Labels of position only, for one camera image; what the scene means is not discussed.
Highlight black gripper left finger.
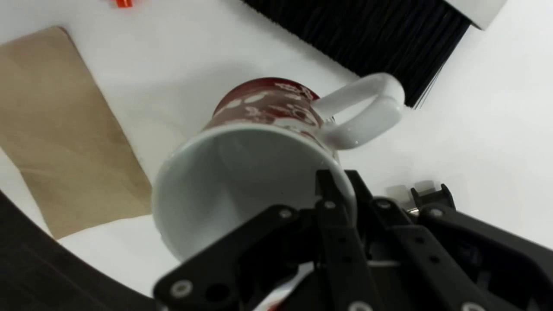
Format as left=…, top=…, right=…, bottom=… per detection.
left=315, top=170, right=384, bottom=311

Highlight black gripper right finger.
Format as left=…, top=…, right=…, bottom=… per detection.
left=342, top=172, right=508, bottom=311

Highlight red marker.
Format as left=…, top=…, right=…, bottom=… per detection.
left=254, top=263, right=315, bottom=311

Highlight maroon mug white inside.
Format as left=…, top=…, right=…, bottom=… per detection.
left=152, top=73, right=406, bottom=262

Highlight round white table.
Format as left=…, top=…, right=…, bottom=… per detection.
left=0, top=0, right=553, bottom=301

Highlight tan cloth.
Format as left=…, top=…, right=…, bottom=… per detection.
left=0, top=28, right=151, bottom=239

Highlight small orange black clamp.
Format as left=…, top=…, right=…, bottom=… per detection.
left=114, top=0, right=133, bottom=9

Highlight bar clamp orange handle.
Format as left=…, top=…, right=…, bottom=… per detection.
left=386, top=180, right=455, bottom=212

